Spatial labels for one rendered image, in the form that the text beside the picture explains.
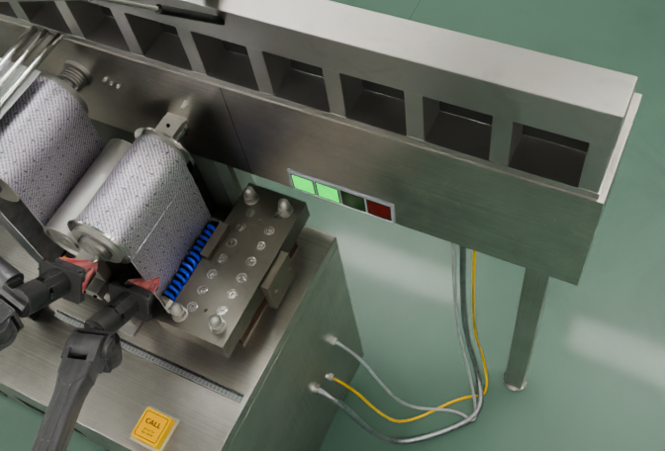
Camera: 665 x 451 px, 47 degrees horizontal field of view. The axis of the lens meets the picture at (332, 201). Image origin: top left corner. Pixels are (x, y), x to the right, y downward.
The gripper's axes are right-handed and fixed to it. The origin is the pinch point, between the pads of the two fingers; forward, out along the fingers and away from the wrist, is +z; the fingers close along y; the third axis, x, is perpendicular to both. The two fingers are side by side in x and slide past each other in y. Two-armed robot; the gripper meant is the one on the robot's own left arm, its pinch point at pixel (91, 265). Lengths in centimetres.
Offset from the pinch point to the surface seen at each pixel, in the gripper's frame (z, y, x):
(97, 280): 6.0, -3.1, -7.0
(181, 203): 20.8, 6.9, 9.5
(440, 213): 27, 63, 22
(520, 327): 86, 79, -27
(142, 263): 8.4, 6.3, -0.7
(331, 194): 30, 38, 18
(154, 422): 4.7, 15.0, -35.6
